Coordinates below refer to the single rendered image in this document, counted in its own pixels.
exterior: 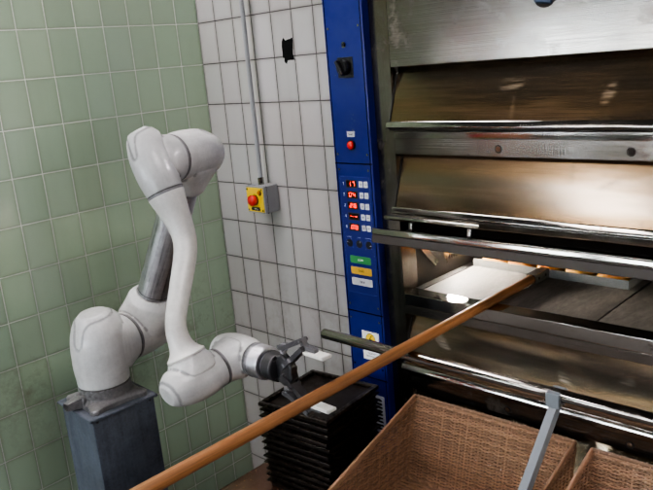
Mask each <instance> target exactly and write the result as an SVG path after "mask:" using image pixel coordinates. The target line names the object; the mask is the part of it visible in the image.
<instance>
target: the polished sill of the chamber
mask: <svg viewBox="0 0 653 490"><path fill-rule="evenodd" d="M404 295H405V304H407V305H412V306H417V307H422V308H426V309H430V310H435V311H440V312H445V313H450V314H455V315H456V314H457V313H459V312H461V311H463V310H465V309H467V308H469V307H470V306H471V305H473V304H475V303H477V302H479V301H481V300H479V299H474V298H468V297H459V296H453V295H448V294H442V293H438V292H432V291H427V290H421V289H416V288H415V289H413V290H411V291H409V292H407V293H405V294H404ZM472 318H474V319H478V320H483V321H488V322H493V323H498V324H503V325H507V326H512V327H517V328H521V329H526V330H531V331H536V332H541V333H550V334H554V335H559V336H564V337H568V338H573V339H578V340H583V341H588V342H593V343H597V344H602V345H607V346H612V347H616V348H621V349H626V350H631V351H636V352H640V353H645V354H650V355H653V332H650V331H644V330H639V329H634V328H628V327H623V326H617V325H612V324H607V323H602V322H596V321H591V320H585V319H580V318H575V317H569V316H565V315H559V314H554V313H548V312H543V311H537V310H532V309H527V308H522V307H517V306H511V305H506V304H500V303H497V304H496V305H494V306H492V307H490V308H488V309H487V310H485V311H483V312H481V313H479V314H478V315H476V316H474V317H472Z"/></svg>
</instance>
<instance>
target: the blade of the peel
mask: <svg viewBox="0 0 653 490"><path fill-rule="evenodd" d="M482 259H483V258H479V257H477V258H474V259H473V266H480V267H486V268H492V269H498V270H505V271H511V272H517V273H524V274H527V273H529V272H531V271H533V270H535V269H537V268H538V267H532V266H526V265H519V264H513V263H506V262H493V261H487V260H482ZM597 275H598V274H596V276H593V275H586V274H579V273H572V272H566V270H565V271H560V270H553V269H549V278H555V279H562V280H568V281H574V282H580V283H586V284H593V285H599V286H606V287H611V288H618V289H624V290H629V289H631V288H632V287H634V286H635V285H636V284H638V283H639V282H641V281H642V280H641V279H635V278H631V280H629V281H626V280H619V279H613V278H606V277H599V276H597Z"/></svg>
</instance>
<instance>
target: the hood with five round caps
mask: <svg viewBox="0 0 653 490"><path fill-rule="evenodd" d="M386 3H387V19H388V34H389V50H390V65H391V67H400V66H414V65H427V64H440V63H454V62H468V61H481V60H495V59H507V58H521V57H535V56H548V55H562V54H576V53H601V52H615V51H628V50H642V49H653V0H386Z"/></svg>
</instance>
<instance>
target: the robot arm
mask: <svg viewBox="0 0 653 490"><path fill-rule="evenodd" d="M126 149H127V155H128V160H129V163H130V166H131V169H132V172H133V174H134V176H135V179H136V181H137V183H138V185H139V187H140V189H141V190H142V192H143V193H144V195H145V197H146V198H147V200H148V201H149V203H150V204H151V205H152V207H153V208H154V210H155V211H156V216H155V223H154V227H153V231H152V235H151V239H150V243H149V247H148V251H147V255H146V258H145V262H144V266H143V270H142V274H141V277H140V281H139V285H137V286H135V287H133V288H132V289H131V290H130V291H129V292H128V295H127V297H126V299H125V300H124V302H123V304H122V305H121V307H120V309H119V312H117V311H116V310H114V309H112V308H109V307H104V306H96V307H91V308H89V309H86V310H84V311H82V312H81V313H80V314H79V315H78V316H77V317H76V318H75V320H74V322H73V325H72V328H71V332H70V352H71V359H72V365H73V370H74V373H75V377H76V380H77V384H78V392H75V393H73V394H70V395H68V396H67V397H66V399H67V402H65V403H64V404H63V408H64V409H65V411H72V410H76V409H81V408H82V409H84V410H85V411H87V412H88V413H89V414H90V416H98V415H100V414H102V413H103V412H105V411H107V410H109V409H112V408H114V407H117V406H119V405H121V404H124V403H127V402H130V401H132V400H135V399H137V398H141V397H144V396H146V395H147V389H145V388H141V387H138V386H136V385H135V384H133V383H132V380H131V377H130V371H129V367H131V366H132V365H133V364H134V362H135V361H136V360H137V359H138V358H140V357H143V356H145V355H147V354H149V353H151V352H153V351H154V350H155V349H157V348H159V347H160V346H162V345H163V344H165V343H166V342H167V343H168V347H169V351H170V356H169V360H168V362H167V365H168V370H167V372H165V373H164V374H163V375H162V377H161V380H160V382H159V392H160V394H161V396H162V398H163V399H164V400H165V401H166V402H167V403H168V404H170V405H172V406H178V407H180V406H187V405H192V404H195V403H199V402H202V401H204V400H206V399H207V398H209V397H211V396H213V395H214V394H216V393H217V392H219V391H220V390H221V388H222V387H224V386H225V385H227V384H228V383H230V382H232V381H235V380H237V379H241V378H244V377H247V376H248V375H249V376H252V377H255V378H257V379H260V380H268V379H269V380H271V381H274V382H281V383H282V384H283V385H284V391H282V395H283V396H284V397H286V398H288V399H289V400H290V401H291V402H294V401H296V400H297V399H299V398H301V397H303V396H305V395H307V394H308V393H307V392H306V390H305V389H304V388H303V386H302V385H301V381H300V380H299V378H298V374H297V365H296V364H295V362H296V361H297V360H298V359H299V358H300V357H301V356H302V355H304V356H307V357H310V358H314V359H317V360H320V361H325V360H327V359H329V358H331V354H329V353H325V352H322V351H319V348H318V347H315V346H312V345H310V344H309V343H308V342H307V340H308V337H307V336H303V337H302V338H299V339H297V340H294V341H292V342H283V343H281V344H279V345H277V349H278V350H280V352H279V351H278V350H277V349H276V348H275V347H273V346H269V345H266V344H264V343H261V342H259V341H258V340H256V339H255V338H253V337H250V336H248V335H245V334H242V333H237V332H225V333H222V334H219V335H217V336H216V337H215V338H214V339H213V340H212V342H211V345H210V350H207V349H206V348H205V347H204V345H200V344H198V343H196V342H194V341H193V340H192V338H191V337H190V335H189V331H188V328H187V314H188V308H189V297H190V292H191V286H192V281H193V275H194V271H195V265H196V258H197V239H196V232H195V228H194V224H193V220H192V217H191V216H192V212H193V209H194V205H195V202H196V199H197V197H198V196H199V195H200V194H201V193H203V192H204V190H205V189H206V187H207V185H208V184H209V182H210V180H211V179H212V177H213V176H214V174H215V173H216V171H217V170H218V169H219V168H220V167H221V165H222V163H223V160H224V154H225V152H224V146H223V142H222V141H221V140H220V139H219V138H218V137H217V136H215V135H214V134H212V133H210V132H208V131H206V130H204V129H197V128H192V129H183V130H178V131H173V132H170V133H168V134H162V135H161V134H160V132H159V131H158V130H157V129H155V128H153V127H151V126H143V127H141V128H139V129H137V130H135V131H133V132H132V133H130V134H129V135H128V136H127V140H126ZM298 344H300V346H301V347H299V348H298V349H297V350H296V351H295V352H294V353H293V354H292V355H291V356H289V355H288V354H287V353H286V351H288V349H289V348H291V347H294V346H295V345H298ZM294 381H295V383H293V382H294ZM292 383H293V384H292Z"/></svg>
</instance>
